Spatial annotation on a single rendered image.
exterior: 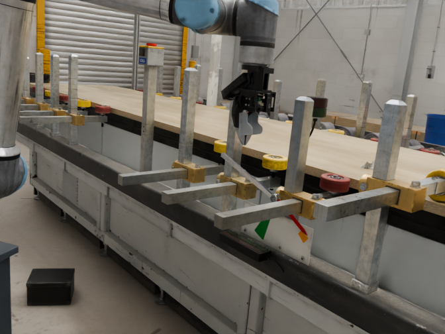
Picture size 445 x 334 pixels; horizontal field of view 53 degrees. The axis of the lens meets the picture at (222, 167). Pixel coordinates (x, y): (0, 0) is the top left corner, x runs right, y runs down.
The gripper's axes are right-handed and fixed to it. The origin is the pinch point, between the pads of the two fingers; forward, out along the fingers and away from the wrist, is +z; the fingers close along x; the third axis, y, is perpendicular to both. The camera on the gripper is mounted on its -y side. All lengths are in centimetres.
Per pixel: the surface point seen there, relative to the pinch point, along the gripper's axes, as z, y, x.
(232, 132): 0.1, -11.4, 6.0
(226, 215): 12.7, 18.1, -19.8
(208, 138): 10, -47, 26
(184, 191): 14.8, -6.3, -13.8
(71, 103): 7, -135, 6
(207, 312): 83, -41, 28
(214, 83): -6, -142, 104
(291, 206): 13.5, 18.8, 1.4
